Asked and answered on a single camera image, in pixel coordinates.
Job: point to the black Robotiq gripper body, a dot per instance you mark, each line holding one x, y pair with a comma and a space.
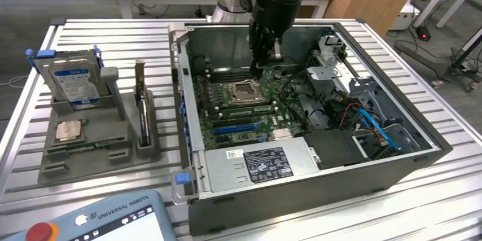
275, 12

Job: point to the green RAM stick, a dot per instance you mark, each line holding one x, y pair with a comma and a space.
244, 111
80, 147

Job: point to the silver metal disk bay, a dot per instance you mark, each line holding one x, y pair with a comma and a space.
319, 73

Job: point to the CPU socket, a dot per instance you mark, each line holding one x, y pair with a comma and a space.
243, 91

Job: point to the black cooling fan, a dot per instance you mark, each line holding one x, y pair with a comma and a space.
337, 111

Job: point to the green motherboard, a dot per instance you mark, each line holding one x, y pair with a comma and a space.
211, 111

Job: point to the small silver heat sink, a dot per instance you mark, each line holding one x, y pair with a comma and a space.
282, 133

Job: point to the blue expansion slot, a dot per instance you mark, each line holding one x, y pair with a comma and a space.
234, 129

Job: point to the white floor unit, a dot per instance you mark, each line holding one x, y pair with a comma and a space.
405, 18

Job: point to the black wheeled stand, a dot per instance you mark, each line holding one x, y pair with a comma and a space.
414, 53

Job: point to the black plastic shroud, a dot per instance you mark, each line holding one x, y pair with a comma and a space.
331, 148

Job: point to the black device with red light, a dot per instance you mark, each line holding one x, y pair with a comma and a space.
422, 33

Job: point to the graphics card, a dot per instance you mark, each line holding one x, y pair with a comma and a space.
142, 117

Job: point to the grey-blue disk bay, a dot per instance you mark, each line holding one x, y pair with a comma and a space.
399, 136

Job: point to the silver power supply unit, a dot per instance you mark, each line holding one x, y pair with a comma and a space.
226, 173

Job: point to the grey parts rack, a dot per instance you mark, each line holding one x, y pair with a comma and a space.
106, 123

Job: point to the hard disk in blue caddy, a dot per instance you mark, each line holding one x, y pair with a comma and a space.
75, 83

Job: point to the blue case latch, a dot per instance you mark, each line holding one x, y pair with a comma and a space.
182, 179

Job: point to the black open PC case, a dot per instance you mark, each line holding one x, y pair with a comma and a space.
301, 196

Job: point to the silver CPU chip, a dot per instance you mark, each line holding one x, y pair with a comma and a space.
70, 131

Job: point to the blue-grey teach pendant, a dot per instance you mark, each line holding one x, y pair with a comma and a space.
112, 204

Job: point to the red emergency stop button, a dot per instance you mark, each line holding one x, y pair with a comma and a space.
39, 232

